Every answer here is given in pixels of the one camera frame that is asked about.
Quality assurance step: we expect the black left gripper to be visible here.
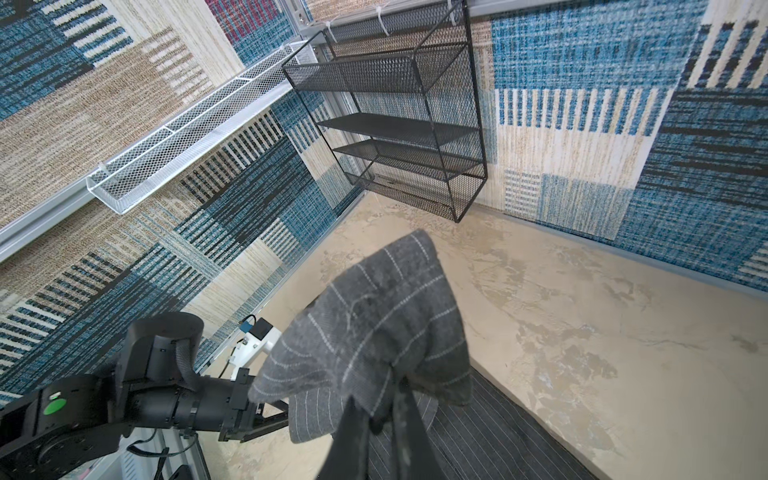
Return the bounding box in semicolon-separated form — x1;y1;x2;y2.
218;367;445;480

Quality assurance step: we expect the dark grey striped shirt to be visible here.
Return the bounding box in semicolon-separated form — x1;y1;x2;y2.
248;230;591;479

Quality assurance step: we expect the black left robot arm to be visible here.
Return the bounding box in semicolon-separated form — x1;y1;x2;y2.
1;312;288;479

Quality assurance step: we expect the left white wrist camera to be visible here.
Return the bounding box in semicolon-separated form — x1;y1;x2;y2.
228;314;282;380

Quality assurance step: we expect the white wire mesh tray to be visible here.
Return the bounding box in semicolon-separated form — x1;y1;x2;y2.
85;41;316;215

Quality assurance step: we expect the black wire shelf rack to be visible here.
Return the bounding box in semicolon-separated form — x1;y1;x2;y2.
282;1;488;222

